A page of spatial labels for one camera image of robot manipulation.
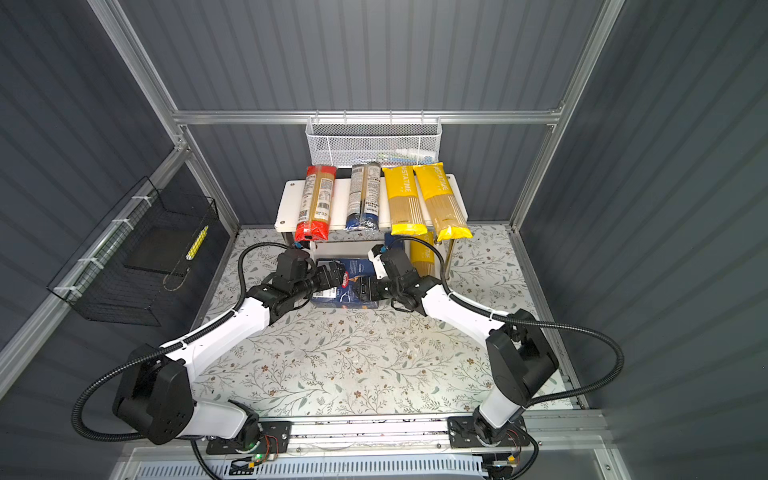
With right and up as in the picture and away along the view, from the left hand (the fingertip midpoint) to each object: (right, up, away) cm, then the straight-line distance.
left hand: (335, 270), depth 85 cm
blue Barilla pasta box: (+3, -7, -1) cm, 8 cm away
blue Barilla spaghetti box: (+16, +9, +17) cm, 25 cm away
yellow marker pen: (-36, +8, -6) cm, 37 cm away
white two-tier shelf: (-11, +17, -6) cm, 21 cm away
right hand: (+8, -5, -1) cm, 10 cm away
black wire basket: (-49, +1, -14) cm, 51 cm away
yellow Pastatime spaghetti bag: (+25, +5, -4) cm, 25 cm away
